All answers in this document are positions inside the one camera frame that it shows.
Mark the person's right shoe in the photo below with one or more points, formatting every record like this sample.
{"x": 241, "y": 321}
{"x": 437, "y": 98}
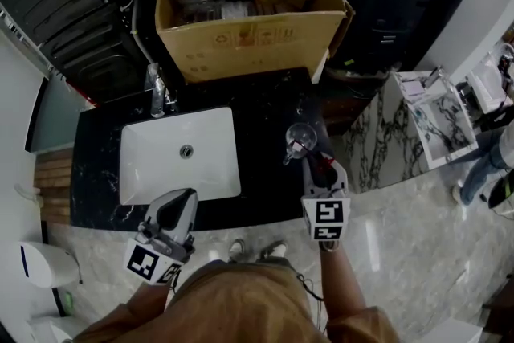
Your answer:
{"x": 275, "y": 250}

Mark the large cardboard box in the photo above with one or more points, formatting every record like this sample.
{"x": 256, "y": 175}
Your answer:
{"x": 249, "y": 44}

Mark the clear glass cup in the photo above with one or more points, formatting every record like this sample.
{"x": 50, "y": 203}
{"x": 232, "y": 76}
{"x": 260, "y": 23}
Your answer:
{"x": 301, "y": 136}

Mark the wooden slat panel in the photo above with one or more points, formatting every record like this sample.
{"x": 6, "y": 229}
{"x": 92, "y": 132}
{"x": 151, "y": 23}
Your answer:
{"x": 54, "y": 184}

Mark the person's right forearm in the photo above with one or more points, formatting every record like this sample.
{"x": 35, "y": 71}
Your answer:
{"x": 341, "y": 281}

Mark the person's left forearm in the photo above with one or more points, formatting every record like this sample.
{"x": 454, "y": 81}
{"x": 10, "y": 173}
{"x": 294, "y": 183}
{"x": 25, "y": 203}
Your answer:
{"x": 150, "y": 295}

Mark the person's brown shirt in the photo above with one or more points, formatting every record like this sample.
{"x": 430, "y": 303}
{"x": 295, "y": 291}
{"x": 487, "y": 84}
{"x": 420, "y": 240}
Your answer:
{"x": 241, "y": 305}

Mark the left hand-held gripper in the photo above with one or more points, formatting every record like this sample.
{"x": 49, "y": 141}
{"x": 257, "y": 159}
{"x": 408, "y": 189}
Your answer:
{"x": 170, "y": 249}

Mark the white marble vanity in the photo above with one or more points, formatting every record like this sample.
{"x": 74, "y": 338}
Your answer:
{"x": 405, "y": 132}

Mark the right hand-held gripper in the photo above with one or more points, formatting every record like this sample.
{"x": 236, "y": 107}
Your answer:
{"x": 327, "y": 217}

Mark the chrome faucet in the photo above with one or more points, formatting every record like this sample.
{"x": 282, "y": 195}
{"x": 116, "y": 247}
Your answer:
{"x": 158, "y": 96}

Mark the white rounded bin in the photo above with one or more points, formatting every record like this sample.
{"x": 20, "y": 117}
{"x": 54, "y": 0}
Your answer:
{"x": 46, "y": 263}

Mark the chrome sink drain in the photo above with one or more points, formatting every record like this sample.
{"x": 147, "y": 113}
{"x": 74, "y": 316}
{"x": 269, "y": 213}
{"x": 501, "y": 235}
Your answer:
{"x": 186, "y": 151}

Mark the black cabinet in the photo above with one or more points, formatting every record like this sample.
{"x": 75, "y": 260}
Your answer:
{"x": 397, "y": 0}

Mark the black and green bag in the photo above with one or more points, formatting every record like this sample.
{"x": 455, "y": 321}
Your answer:
{"x": 502, "y": 197}

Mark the person's left shoe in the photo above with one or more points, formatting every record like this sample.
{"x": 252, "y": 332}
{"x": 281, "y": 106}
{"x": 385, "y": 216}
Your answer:
{"x": 237, "y": 250}

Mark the white rectangular sink basin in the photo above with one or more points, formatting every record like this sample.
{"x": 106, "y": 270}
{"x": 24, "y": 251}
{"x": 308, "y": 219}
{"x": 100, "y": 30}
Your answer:
{"x": 176, "y": 172}

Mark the black embossed panel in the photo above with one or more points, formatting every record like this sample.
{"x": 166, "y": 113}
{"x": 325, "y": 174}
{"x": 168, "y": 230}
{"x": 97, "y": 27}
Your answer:
{"x": 68, "y": 12}

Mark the person's shoe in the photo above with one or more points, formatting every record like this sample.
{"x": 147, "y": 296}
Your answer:
{"x": 237, "y": 250}
{"x": 275, "y": 250}

